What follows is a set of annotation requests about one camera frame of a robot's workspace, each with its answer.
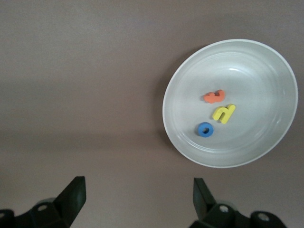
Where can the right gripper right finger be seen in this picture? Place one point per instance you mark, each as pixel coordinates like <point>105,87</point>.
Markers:
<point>206,211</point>

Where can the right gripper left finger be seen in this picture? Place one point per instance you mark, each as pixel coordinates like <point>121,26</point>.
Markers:
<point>69,204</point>

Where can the blue foam letter o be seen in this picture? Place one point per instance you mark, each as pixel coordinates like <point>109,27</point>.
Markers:
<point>202,131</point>

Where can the yellow foam letter h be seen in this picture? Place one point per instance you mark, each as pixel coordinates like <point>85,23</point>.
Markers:
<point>224,114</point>

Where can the orange foam letter t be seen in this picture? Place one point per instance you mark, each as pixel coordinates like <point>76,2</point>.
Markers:
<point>212,97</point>

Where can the brown table cover sheet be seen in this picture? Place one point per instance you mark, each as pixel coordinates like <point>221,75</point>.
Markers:
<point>83,83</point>

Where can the beige plate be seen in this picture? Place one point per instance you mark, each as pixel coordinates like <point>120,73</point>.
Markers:
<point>249,71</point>

